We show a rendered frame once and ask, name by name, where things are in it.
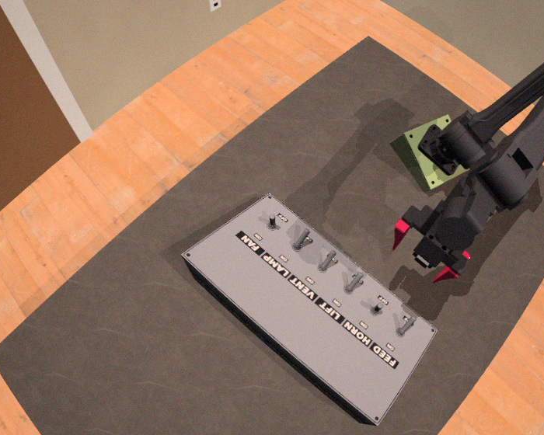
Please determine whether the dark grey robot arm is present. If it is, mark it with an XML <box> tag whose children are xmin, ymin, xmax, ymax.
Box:
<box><xmin>413</xmin><ymin>63</ymin><xmax>544</xmax><ymax>269</ymax></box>

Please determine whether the grey switch console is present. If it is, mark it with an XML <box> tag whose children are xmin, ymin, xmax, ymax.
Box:
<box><xmin>183</xmin><ymin>193</ymin><xmax>438</xmax><ymax>426</ymax></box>

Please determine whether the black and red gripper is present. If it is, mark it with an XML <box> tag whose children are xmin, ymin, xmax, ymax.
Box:
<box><xmin>392</xmin><ymin>205</ymin><xmax>469</xmax><ymax>284</ymax></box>

